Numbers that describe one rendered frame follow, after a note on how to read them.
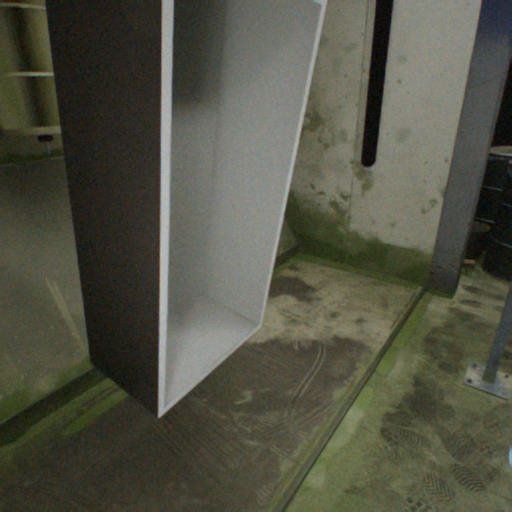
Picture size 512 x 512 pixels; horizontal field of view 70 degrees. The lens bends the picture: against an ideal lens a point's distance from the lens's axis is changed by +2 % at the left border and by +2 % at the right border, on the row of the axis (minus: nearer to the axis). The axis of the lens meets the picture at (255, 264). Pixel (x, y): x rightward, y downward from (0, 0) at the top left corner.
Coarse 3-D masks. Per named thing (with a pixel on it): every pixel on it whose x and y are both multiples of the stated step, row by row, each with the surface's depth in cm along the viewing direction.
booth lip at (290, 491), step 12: (408, 312) 245; (384, 348) 211; (372, 372) 197; (360, 384) 186; (348, 396) 179; (348, 408) 174; (336, 420) 166; (324, 432) 160; (324, 444) 156; (312, 456) 150; (300, 480) 141; (288, 492) 137; (276, 504) 133; (288, 504) 135
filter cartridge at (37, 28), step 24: (0, 0) 140; (24, 0) 144; (0, 24) 143; (24, 24) 147; (0, 48) 146; (24, 48) 150; (48, 48) 155; (0, 72) 150; (24, 72) 151; (48, 72) 157; (0, 96) 155; (24, 96) 154; (48, 96) 159; (0, 120) 162; (24, 120) 159; (48, 120) 161
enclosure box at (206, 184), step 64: (64, 0) 73; (128, 0) 64; (192, 0) 106; (256, 0) 111; (320, 0) 98; (64, 64) 80; (128, 64) 70; (192, 64) 116; (256, 64) 119; (64, 128) 89; (128, 128) 76; (192, 128) 127; (256, 128) 127; (128, 192) 84; (192, 192) 140; (256, 192) 137; (128, 256) 93; (192, 256) 157; (256, 256) 148; (128, 320) 105; (192, 320) 159; (256, 320) 162; (128, 384) 120; (192, 384) 128
